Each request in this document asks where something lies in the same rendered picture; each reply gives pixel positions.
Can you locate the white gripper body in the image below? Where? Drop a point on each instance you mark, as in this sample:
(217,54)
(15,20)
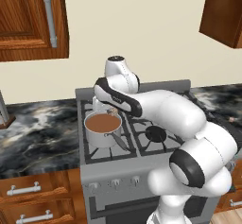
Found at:
(98,105)

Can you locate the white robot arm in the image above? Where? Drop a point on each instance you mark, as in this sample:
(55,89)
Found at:
(176,114)

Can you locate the steel saucepan with hot chocolate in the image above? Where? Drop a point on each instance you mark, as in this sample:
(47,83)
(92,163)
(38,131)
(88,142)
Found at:
(102,130)

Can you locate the small sugar cube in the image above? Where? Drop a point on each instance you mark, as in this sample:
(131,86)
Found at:
(232,119)

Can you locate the grey stove with hob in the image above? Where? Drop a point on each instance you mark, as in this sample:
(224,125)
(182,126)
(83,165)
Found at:
(110,168)

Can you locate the grey stove knob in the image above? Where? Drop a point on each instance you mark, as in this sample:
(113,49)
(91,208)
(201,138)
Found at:
(93,186)
(136,180)
(116,182)

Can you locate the wooden drawer front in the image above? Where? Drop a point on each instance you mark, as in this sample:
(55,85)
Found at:
(53,180)
(234,186)
(63,209)

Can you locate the grey stand on wooden base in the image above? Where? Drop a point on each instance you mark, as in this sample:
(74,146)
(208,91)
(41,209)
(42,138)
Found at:
(3,114)

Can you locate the grey oven door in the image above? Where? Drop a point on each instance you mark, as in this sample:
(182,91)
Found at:
(126,216)

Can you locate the wooden wall cupboard door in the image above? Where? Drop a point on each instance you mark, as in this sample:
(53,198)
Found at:
(22,20)

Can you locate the wooden wall cupboard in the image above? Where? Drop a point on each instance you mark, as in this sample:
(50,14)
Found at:
(223,13)

